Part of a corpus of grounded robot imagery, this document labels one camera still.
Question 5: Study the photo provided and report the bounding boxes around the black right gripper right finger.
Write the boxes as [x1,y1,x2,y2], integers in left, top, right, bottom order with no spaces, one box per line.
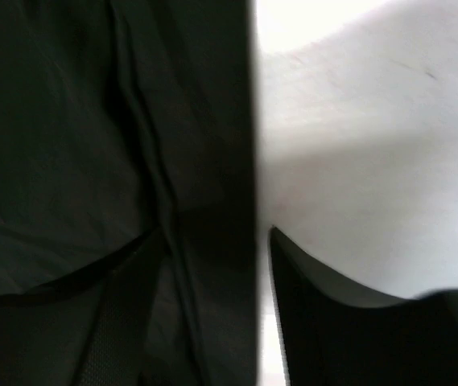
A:
[270,228,458,385]

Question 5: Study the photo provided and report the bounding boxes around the black trousers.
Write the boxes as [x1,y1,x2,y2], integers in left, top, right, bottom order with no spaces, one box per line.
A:
[0,1,258,385]

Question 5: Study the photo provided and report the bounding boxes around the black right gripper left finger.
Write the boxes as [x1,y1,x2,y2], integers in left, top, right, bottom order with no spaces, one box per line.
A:
[0,230,167,385]

